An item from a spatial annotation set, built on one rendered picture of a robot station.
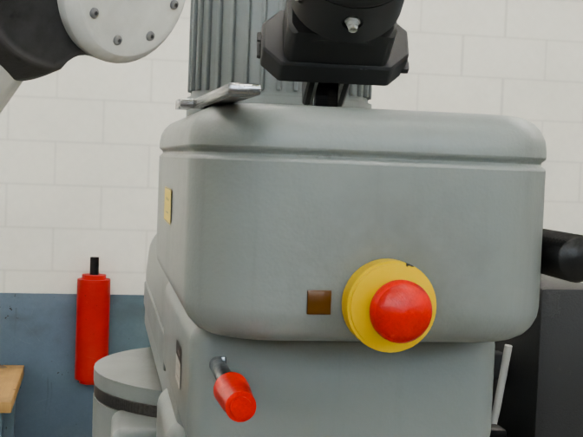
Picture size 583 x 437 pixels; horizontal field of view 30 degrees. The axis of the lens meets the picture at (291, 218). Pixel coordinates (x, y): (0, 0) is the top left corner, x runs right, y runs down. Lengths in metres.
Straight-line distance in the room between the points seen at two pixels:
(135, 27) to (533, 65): 5.04
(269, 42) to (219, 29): 0.23
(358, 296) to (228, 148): 0.13
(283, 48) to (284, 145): 0.19
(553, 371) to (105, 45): 0.81
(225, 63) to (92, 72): 4.03
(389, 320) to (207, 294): 0.13
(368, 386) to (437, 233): 0.16
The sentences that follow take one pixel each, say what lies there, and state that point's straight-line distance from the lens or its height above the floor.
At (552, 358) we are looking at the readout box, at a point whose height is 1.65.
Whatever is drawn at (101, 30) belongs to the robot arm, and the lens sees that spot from 0.54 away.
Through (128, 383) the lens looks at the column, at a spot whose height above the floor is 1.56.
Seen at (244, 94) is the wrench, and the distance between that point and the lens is 0.65.
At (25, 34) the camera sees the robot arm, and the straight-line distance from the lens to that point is 0.52.
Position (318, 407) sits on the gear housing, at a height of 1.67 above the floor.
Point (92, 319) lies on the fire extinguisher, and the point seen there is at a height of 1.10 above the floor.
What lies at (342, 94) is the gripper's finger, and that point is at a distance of 0.94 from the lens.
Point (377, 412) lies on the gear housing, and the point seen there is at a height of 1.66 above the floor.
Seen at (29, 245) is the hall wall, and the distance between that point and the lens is 5.15.
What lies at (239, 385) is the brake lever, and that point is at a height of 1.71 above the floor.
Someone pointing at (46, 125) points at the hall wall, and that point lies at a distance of 5.13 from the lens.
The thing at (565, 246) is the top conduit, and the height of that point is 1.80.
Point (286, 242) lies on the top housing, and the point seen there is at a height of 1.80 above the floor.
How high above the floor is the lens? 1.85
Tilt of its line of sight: 3 degrees down
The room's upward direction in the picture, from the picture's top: 2 degrees clockwise
